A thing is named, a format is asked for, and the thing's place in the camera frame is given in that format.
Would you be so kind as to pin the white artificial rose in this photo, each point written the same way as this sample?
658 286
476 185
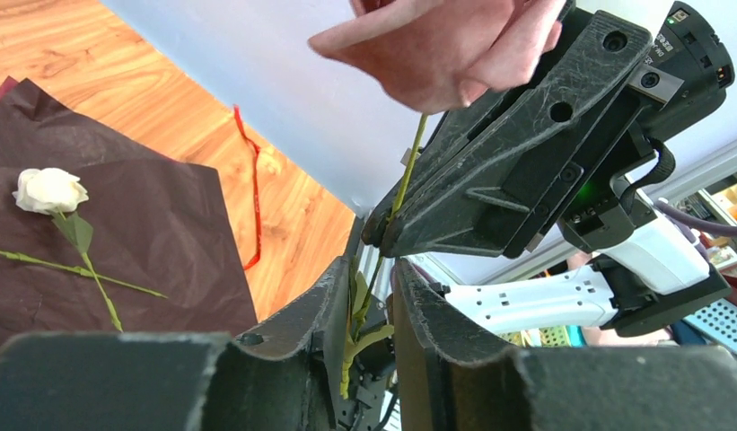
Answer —
57 193

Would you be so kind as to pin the dark pink artificial flower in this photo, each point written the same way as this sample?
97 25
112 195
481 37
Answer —
434 56

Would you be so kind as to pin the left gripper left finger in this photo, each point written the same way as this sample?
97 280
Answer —
282 374

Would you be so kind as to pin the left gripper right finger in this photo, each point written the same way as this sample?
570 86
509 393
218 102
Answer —
455 375

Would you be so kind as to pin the red ribbon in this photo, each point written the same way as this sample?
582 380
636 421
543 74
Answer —
255 152

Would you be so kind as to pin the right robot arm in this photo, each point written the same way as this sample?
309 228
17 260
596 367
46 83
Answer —
639 286

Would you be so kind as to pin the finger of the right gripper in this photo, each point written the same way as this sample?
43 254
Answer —
449 136

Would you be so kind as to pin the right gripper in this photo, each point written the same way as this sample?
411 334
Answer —
576 148

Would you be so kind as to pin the purple artificial flower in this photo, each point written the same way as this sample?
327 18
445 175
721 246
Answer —
79 271

